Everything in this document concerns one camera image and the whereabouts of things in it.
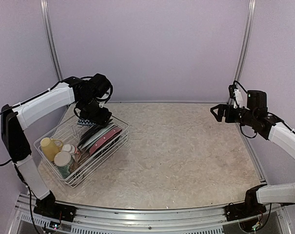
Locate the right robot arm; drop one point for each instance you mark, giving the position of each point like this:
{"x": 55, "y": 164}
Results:
{"x": 271, "y": 128}

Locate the white wire dish rack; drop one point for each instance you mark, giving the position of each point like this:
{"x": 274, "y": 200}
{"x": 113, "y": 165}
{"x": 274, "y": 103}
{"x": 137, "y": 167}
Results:
{"x": 70, "y": 133}

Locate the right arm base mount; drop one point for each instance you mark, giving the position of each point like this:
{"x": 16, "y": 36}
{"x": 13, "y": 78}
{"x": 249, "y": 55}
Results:
{"x": 248, "y": 208}

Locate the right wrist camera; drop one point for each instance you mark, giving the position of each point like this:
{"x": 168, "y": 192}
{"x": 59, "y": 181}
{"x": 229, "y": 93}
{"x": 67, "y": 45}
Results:
{"x": 236, "y": 95}

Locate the aluminium frame post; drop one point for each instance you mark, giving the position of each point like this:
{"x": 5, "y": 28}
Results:
{"x": 50, "y": 39}
{"x": 246, "y": 39}

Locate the left aluminium frame post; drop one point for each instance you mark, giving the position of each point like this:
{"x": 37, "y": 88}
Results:
{"x": 50, "y": 39}

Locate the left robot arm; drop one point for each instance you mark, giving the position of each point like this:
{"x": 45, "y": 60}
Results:
{"x": 89, "y": 94}

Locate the white red patterned cup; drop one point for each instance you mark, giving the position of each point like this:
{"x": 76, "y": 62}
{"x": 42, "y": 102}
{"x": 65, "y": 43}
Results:
{"x": 73, "y": 150}

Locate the black rimmed plate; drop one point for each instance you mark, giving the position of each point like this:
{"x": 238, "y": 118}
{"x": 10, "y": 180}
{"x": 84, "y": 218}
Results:
{"x": 89, "y": 133}

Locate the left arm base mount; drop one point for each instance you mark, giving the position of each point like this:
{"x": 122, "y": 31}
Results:
{"x": 48, "y": 207}

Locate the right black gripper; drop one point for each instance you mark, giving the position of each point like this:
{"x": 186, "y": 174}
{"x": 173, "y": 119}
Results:
{"x": 223, "y": 107}

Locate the yellow ceramic mug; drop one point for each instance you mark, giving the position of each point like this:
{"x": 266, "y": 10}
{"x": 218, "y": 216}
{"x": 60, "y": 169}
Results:
{"x": 50, "y": 147}

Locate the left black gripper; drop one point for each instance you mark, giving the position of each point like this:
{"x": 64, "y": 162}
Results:
{"x": 102, "y": 119}

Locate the dark patterned plate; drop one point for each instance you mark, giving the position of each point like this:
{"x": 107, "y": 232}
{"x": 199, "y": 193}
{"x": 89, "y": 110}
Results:
{"x": 107, "y": 146}

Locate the blue white patterned bowl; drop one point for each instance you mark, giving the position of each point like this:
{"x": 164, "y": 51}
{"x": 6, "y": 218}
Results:
{"x": 85, "y": 123}

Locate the front aluminium rail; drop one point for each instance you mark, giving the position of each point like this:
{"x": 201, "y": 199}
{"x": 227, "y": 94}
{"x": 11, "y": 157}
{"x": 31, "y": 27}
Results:
{"x": 100, "y": 220}

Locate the red teal patterned plate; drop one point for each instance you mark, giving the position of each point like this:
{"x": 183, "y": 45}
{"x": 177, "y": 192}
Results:
{"x": 97, "y": 135}

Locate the right aluminium frame post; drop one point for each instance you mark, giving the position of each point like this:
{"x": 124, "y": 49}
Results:
{"x": 246, "y": 39}

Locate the floral green mug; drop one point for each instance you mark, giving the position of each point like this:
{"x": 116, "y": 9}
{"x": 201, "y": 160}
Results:
{"x": 65, "y": 164}

